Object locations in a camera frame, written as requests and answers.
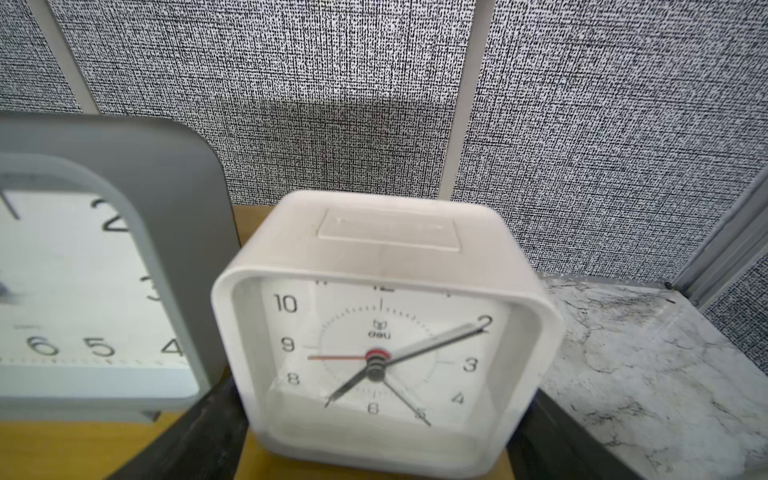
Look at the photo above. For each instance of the small white square alarm clock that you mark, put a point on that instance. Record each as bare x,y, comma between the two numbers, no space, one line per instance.
385,333

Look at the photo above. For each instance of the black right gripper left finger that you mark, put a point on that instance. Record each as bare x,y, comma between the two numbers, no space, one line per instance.
205,443

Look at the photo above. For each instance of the grey square alarm clock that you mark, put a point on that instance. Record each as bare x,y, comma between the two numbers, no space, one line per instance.
163,178

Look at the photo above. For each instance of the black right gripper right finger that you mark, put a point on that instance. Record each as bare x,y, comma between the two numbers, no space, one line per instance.
549,444

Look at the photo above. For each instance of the wooden two-tier white-frame shelf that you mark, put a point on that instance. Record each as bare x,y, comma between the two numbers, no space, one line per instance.
90,447

